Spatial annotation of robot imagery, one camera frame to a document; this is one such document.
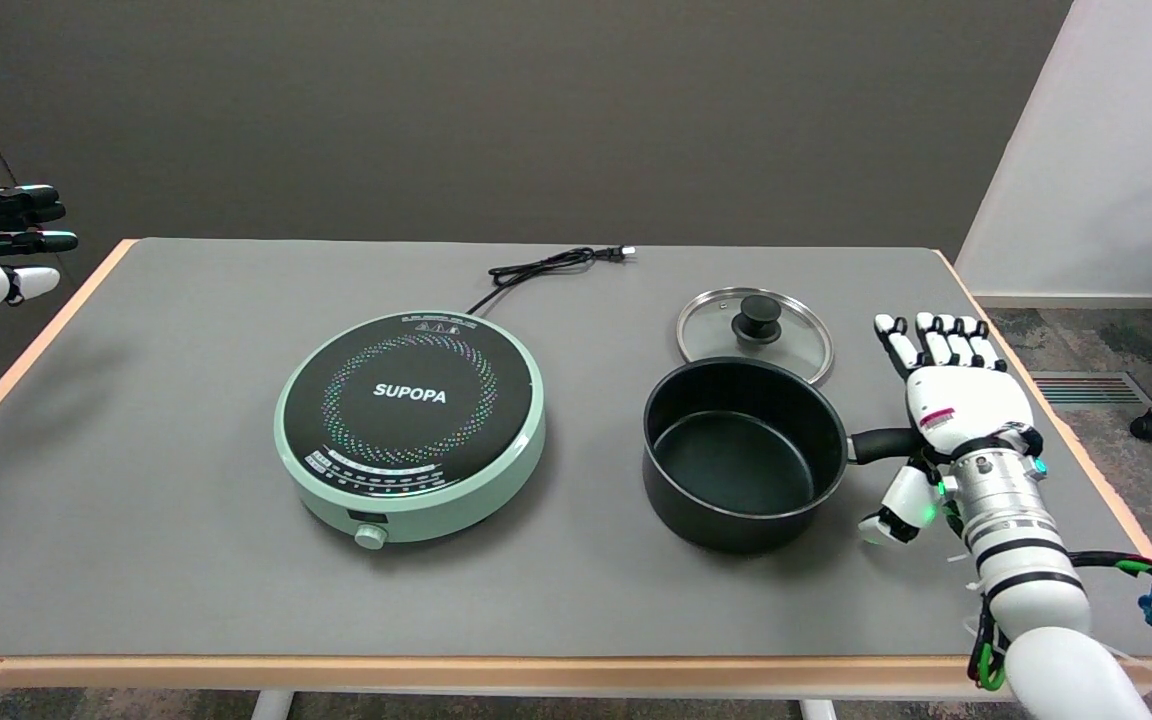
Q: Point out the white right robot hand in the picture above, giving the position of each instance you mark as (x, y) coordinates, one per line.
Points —
(966, 405)

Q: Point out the black soup pot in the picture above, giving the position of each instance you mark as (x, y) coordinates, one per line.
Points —
(736, 470)

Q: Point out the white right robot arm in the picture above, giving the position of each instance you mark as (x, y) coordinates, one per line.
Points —
(1026, 560)

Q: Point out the floor vent grille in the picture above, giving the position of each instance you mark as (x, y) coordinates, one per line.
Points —
(1086, 388)

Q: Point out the glass lid with black knob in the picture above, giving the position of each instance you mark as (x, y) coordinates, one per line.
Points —
(796, 335)

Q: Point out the grey table mat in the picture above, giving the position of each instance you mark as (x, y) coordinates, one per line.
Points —
(186, 500)

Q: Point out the white table leg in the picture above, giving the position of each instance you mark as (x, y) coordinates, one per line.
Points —
(272, 706)
(818, 709)

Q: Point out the green round induction cooker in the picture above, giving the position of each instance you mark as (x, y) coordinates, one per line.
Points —
(411, 420)

